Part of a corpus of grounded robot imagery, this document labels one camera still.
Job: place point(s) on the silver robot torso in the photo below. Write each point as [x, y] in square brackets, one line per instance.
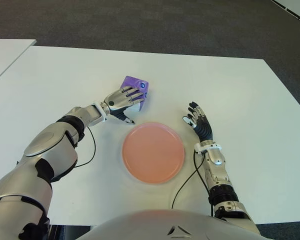
[152, 225]

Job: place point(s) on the white side table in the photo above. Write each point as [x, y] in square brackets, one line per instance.
[5, 55]

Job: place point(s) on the robot left arm silver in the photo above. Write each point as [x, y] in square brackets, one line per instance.
[50, 147]

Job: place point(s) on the robot right arm silver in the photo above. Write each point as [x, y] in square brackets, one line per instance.
[216, 160]

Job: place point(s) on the pink round plate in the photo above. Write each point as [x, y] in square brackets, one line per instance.
[152, 152]

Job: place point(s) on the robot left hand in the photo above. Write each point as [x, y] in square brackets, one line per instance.
[120, 98]

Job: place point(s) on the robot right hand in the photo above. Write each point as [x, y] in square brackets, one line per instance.
[203, 128]

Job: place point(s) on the purple tissue paper pack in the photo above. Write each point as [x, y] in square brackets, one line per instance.
[132, 81]

